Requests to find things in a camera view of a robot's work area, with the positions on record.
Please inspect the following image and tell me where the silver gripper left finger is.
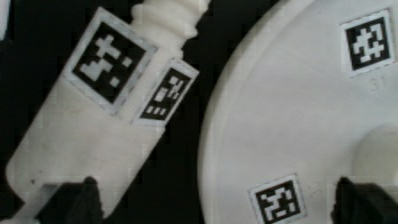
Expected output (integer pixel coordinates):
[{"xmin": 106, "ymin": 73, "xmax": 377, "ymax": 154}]
[{"xmin": 0, "ymin": 175, "xmax": 106, "ymax": 224}]

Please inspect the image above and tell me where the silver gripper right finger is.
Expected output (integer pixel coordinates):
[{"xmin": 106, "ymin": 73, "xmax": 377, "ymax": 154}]
[{"xmin": 331, "ymin": 177, "xmax": 398, "ymax": 224}]

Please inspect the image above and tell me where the white table leg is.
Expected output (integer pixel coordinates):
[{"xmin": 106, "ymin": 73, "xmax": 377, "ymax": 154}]
[{"xmin": 0, "ymin": 0, "xmax": 212, "ymax": 224}]

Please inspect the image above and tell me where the white round table top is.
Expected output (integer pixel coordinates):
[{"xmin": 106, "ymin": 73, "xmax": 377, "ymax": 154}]
[{"xmin": 200, "ymin": 0, "xmax": 398, "ymax": 224}]

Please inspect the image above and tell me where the white left border block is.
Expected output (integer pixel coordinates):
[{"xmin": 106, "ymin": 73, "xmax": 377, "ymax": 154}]
[{"xmin": 0, "ymin": 0, "xmax": 11, "ymax": 41}]

